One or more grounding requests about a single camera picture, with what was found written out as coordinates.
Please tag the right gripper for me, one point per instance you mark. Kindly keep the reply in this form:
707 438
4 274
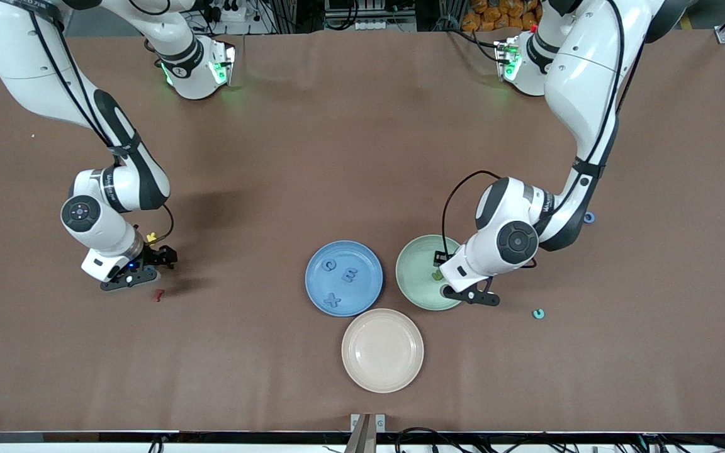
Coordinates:
151 256

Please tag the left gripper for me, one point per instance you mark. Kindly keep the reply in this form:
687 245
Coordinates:
441 258

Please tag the blue foam letter E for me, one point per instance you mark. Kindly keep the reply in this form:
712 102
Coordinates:
350 274

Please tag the blue foam letter X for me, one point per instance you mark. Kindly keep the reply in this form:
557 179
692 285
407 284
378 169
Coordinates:
332 301

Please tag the blue foam letter c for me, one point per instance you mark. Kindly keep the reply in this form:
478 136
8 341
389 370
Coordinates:
326 265

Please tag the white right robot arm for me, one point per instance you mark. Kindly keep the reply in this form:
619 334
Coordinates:
22 63

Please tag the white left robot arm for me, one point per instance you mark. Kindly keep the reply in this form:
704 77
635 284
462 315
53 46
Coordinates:
583 82

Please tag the red foam letter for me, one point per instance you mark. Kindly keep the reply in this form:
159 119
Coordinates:
158 295

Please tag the light green round plate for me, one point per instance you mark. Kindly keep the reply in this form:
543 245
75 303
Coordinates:
416 277

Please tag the cyan foam letter c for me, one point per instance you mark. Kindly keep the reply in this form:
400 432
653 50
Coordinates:
542 313

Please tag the beige round plate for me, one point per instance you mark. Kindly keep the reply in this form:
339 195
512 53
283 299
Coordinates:
382 350

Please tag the blue round plate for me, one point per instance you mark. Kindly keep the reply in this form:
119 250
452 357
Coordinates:
362 296

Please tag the orange items pile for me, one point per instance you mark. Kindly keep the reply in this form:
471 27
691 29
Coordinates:
494 16

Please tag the white power strip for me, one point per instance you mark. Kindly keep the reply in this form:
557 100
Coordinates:
227 11
372 25

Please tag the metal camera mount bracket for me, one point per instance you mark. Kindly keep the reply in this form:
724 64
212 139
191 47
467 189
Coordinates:
367 434

